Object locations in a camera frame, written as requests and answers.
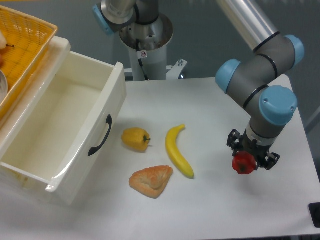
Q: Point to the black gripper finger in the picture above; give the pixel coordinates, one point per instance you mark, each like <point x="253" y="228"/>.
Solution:
<point x="234" y="141"/>
<point x="266" y="160"/>

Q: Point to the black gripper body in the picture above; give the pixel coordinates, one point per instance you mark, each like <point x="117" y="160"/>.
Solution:
<point x="259" y="152"/>

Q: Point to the red bell pepper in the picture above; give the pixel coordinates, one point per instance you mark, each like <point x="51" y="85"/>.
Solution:
<point x="243" y="163"/>

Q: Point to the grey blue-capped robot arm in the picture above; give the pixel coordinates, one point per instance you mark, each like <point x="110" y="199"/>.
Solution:
<point x="249" y="84"/>

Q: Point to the yellow bell pepper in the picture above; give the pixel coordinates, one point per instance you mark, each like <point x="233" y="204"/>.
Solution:
<point x="136" y="138"/>

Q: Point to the white open upper drawer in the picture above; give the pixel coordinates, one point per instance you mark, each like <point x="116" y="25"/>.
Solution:
<point x="49" y="157"/>

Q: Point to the white drawer cabinet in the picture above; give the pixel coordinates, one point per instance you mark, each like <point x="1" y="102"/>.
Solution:
<point x="57" y="51"/>

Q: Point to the yellow banana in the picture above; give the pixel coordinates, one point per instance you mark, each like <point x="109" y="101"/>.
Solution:
<point x="174" y="153"/>

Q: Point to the black object at table edge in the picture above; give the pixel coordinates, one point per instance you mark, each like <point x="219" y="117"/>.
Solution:
<point x="314" y="209"/>

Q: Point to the golden pastry turnover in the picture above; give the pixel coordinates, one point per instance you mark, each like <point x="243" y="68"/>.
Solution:
<point x="151" y="181"/>

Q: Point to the yellow woven basket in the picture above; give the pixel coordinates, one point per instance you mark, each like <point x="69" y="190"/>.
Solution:
<point x="28" y="38"/>

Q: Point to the grey round object left edge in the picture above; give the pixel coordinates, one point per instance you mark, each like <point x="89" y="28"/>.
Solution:
<point x="4" y="87"/>

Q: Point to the black drawer handle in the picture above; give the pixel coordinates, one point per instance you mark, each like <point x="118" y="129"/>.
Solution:
<point x="103" y="135"/>

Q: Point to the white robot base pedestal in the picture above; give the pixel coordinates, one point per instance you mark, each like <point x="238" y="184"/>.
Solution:
<point x="147" y="49"/>

